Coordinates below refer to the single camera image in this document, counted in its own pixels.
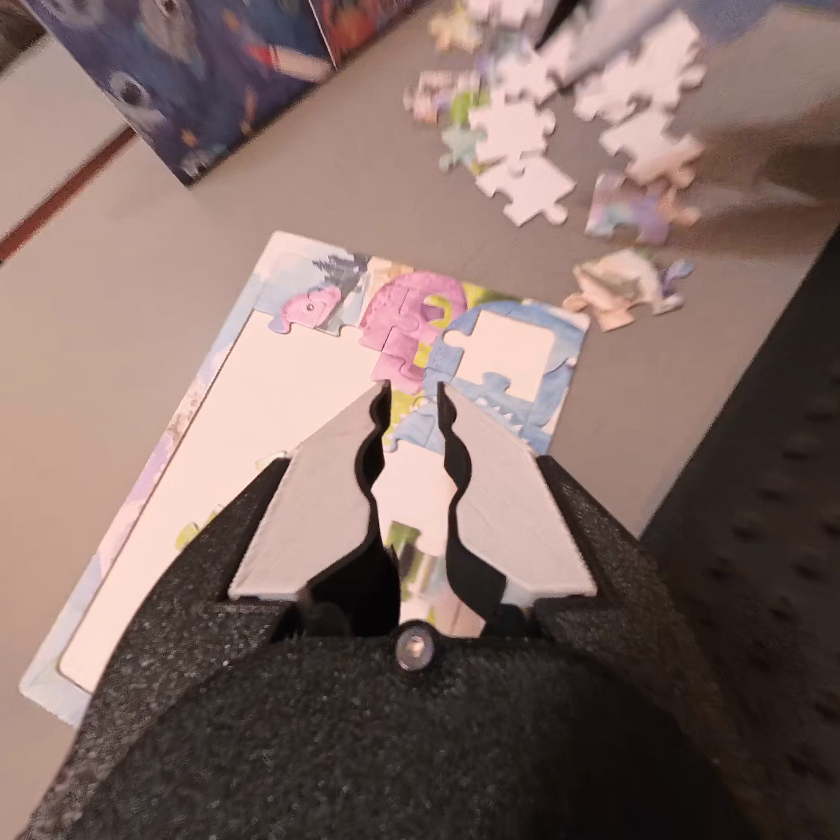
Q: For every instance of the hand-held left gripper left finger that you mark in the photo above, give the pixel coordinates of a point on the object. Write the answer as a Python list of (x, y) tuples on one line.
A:
[(308, 525)]

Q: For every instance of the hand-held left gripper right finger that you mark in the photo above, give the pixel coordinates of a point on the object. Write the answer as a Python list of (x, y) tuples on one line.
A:
[(525, 525)]

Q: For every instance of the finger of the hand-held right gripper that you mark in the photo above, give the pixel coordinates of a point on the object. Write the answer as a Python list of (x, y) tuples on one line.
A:
[(610, 33)]

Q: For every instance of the dark tree puzzle piece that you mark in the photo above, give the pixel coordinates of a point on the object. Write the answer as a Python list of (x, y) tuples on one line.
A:
[(413, 558)]

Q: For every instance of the light blue printed puzzle piece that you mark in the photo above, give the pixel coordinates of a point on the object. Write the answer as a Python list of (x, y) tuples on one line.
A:
[(512, 407)]

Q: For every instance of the landscape jigsaw puzzle board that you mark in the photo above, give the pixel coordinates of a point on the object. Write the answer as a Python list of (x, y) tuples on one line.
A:
[(295, 394)]

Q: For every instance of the pile of puzzle pieces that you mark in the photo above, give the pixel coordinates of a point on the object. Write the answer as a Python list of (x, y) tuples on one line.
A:
[(512, 124)]

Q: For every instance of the pink corner puzzle piece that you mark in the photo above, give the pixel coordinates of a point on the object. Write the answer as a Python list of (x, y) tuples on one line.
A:
[(308, 308)]

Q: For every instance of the joined printed puzzle pieces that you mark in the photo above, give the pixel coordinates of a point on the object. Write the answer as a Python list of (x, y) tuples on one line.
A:
[(407, 315)]

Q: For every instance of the beige printed puzzle piece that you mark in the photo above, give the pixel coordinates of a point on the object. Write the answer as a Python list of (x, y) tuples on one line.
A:
[(623, 285)]

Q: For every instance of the grey desk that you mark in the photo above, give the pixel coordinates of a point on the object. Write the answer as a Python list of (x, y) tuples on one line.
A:
[(131, 295)]

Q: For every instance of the adjacent white desk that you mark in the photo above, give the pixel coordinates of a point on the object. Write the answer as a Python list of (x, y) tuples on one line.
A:
[(39, 131)]

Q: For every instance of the printed jigsaw puzzle box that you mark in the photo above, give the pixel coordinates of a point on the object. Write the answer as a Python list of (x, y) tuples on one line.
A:
[(197, 65)]

